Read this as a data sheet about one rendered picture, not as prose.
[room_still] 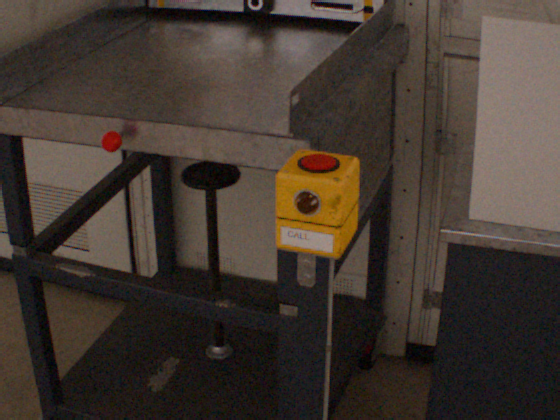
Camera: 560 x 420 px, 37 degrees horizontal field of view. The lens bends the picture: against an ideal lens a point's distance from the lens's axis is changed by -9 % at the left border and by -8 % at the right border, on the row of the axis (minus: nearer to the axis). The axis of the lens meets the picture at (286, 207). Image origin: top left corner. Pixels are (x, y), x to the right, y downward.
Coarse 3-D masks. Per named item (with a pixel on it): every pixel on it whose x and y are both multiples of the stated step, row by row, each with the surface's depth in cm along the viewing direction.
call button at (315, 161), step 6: (306, 156) 107; (312, 156) 107; (318, 156) 107; (324, 156) 107; (330, 156) 107; (306, 162) 105; (312, 162) 105; (318, 162) 105; (324, 162) 105; (330, 162) 105; (312, 168) 105; (318, 168) 105; (324, 168) 105
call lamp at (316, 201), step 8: (296, 192) 104; (304, 192) 104; (312, 192) 103; (296, 200) 104; (304, 200) 103; (312, 200) 103; (320, 200) 104; (296, 208) 105; (304, 208) 103; (312, 208) 103; (320, 208) 104
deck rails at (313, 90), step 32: (128, 0) 186; (64, 32) 164; (96, 32) 175; (384, 32) 177; (0, 64) 146; (32, 64) 155; (64, 64) 161; (320, 64) 137; (352, 64) 155; (0, 96) 146; (288, 96) 125; (320, 96) 139; (288, 128) 128
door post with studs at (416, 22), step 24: (408, 0) 181; (408, 24) 184; (408, 48) 186; (408, 72) 189; (408, 96) 191; (408, 120) 194; (408, 144) 196; (408, 168) 199; (408, 192) 201; (408, 216) 204; (408, 240) 207; (408, 264) 209; (408, 288) 212
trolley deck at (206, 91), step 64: (128, 64) 161; (192, 64) 159; (256, 64) 159; (384, 64) 166; (0, 128) 146; (64, 128) 141; (128, 128) 136; (192, 128) 133; (256, 128) 131; (320, 128) 130
